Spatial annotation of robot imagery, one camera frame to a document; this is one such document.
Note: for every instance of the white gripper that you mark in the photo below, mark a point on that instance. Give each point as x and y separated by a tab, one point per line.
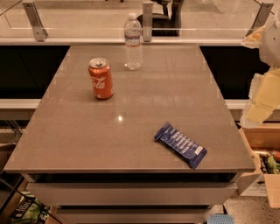
271	46

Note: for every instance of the red Coca-Cola can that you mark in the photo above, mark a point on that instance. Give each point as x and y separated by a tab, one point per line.
100	75

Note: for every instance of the cardboard box with items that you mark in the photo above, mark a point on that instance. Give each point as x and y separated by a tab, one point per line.
261	142

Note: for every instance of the black office chair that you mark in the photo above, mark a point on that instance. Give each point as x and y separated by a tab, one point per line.
167	23

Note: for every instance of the blue snack bar wrapper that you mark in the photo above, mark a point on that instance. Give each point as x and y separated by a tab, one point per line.
181	145

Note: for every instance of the clear plastic water bottle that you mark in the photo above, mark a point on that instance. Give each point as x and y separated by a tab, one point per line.
133	42

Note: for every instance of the grey drawer cabinet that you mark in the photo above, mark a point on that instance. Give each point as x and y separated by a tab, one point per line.
97	160

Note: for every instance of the blue perforated object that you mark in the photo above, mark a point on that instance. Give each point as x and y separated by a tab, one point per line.
220	219

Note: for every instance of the green black snack bag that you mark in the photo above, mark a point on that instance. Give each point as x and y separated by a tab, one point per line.
30	211

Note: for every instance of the right metal glass bracket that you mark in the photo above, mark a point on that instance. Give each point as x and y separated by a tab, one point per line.
264	12

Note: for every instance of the metal glass bracket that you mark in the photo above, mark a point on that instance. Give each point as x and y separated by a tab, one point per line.
147	21
264	12
39	32

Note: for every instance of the middle metal glass bracket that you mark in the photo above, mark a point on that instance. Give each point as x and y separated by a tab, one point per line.
147	21

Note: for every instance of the left metal glass bracket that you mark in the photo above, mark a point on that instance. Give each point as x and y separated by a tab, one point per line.
39	32

